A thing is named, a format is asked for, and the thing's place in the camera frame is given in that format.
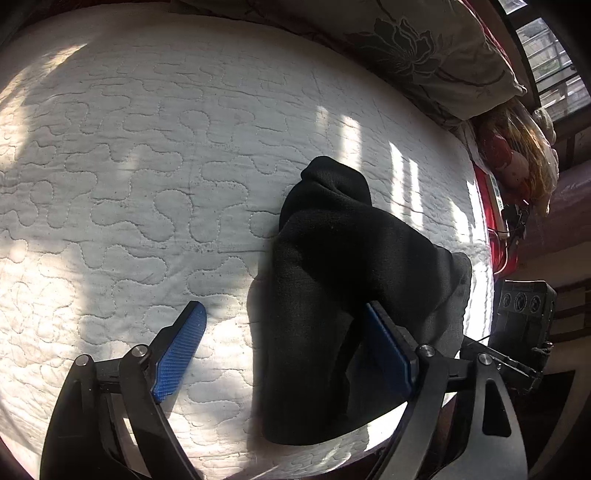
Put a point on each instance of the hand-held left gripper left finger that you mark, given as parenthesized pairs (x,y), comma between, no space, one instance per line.
(181,353)

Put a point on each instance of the grey floral pillow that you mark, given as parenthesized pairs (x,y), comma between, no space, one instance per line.
(415,50)

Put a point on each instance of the window with metal bars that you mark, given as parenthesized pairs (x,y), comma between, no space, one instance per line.
(549,55)

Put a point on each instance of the red and white stuffed toy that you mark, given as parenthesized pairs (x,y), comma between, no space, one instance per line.
(517,157)

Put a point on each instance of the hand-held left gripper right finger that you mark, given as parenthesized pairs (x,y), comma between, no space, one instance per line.
(388,353)

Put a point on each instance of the black pants with yellow print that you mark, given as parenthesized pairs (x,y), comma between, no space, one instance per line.
(351,286)

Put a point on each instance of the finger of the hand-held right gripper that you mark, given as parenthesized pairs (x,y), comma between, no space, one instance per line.
(524,374)

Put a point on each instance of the white quilted mattress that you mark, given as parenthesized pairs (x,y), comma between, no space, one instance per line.
(138,161)

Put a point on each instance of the red bed sheet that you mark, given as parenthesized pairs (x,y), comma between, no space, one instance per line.
(490,217)

